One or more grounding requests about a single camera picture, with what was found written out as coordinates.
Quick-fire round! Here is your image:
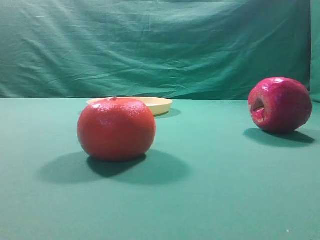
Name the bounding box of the red apple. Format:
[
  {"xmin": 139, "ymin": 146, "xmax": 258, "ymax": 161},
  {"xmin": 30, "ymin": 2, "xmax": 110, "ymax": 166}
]
[{"xmin": 247, "ymin": 77, "xmax": 313, "ymax": 134}]

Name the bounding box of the yellow plate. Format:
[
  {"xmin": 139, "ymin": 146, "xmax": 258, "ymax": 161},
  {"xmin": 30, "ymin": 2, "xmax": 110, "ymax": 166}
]
[{"xmin": 86, "ymin": 96, "xmax": 173, "ymax": 116}]

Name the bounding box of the orange mandarin fruit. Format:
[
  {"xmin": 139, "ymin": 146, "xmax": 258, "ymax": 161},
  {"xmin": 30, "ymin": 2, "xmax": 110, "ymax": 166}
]
[{"xmin": 77, "ymin": 97, "xmax": 156, "ymax": 162}]

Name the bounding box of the green tablecloth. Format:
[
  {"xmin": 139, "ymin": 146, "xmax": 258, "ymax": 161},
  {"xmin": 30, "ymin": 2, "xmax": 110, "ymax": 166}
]
[{"xmin": 0, "ymin": 98, "xmax": 320, "ymax": 240}]

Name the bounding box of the green backdrop cloth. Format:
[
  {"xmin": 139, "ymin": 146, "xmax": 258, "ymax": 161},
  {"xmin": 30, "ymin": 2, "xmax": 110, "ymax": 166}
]
[{"xmin": 0, "ymin": 0, "xmax": 320, "ymax": 101}]

